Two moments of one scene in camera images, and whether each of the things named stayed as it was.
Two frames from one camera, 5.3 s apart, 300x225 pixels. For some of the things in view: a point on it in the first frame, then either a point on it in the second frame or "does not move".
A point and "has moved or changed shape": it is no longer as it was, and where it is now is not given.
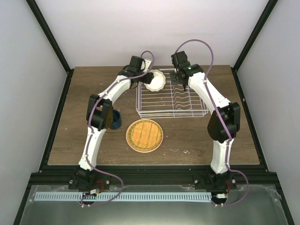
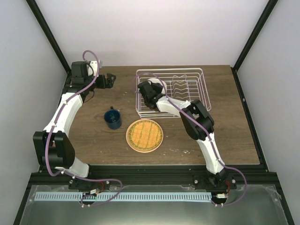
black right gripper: (173, 79) → (157, 87)
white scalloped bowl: (159, 81) has moved or changed shape
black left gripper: (148, 76) → (109, 83)
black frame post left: (45, 29) does not move
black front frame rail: (155, 175) does not move
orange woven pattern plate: (144, 136) does not move
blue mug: (116, 120) does not move
